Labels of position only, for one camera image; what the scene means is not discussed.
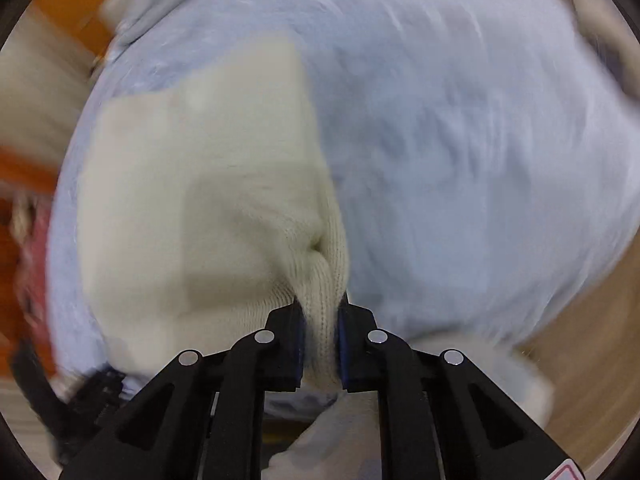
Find cream knit cardigan red buttons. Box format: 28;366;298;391
77;35;352;394

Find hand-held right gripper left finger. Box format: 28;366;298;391
59;304;307;480

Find white sheer curtain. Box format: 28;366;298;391
0;10;97;162

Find bed with butterfly print sheet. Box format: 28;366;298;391
45;0;640;418

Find pink blanket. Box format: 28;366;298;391
15;204;57;322

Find grey quilt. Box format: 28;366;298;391
99;0;246;47

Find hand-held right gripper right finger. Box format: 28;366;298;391
336;292;587;480

